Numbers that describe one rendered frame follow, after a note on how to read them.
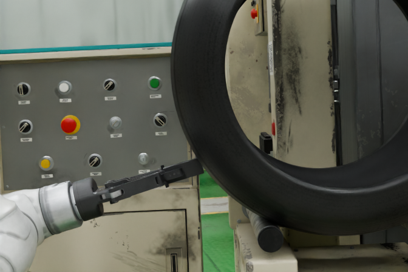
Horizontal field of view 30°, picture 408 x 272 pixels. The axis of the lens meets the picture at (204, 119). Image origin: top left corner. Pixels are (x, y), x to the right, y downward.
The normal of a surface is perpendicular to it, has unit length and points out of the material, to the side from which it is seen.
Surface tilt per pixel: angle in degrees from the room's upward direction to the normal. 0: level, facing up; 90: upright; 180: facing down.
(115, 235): 90
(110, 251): 90
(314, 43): 90
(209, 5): 85
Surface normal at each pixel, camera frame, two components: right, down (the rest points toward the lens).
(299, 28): 0.00, 0.05
